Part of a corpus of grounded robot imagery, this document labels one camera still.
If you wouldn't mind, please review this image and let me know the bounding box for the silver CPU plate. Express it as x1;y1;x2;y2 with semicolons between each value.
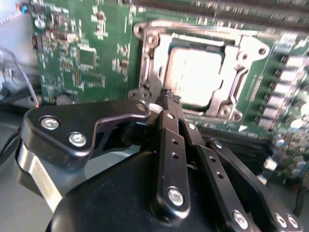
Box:
166;45;227;109

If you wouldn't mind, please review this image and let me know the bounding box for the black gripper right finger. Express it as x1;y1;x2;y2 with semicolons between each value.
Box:
174;95;304;232

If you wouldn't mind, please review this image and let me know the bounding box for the metal socket cover frame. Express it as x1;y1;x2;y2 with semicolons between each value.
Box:
144;30;249;114

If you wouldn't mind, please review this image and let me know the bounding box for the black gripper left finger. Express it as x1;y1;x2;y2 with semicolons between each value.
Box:
15;91;192;218

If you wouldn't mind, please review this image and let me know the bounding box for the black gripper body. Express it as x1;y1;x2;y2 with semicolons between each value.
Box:
45;149;233;232

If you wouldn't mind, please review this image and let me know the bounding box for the thin wire locking lever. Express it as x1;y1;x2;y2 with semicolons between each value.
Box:
142;20;244;37

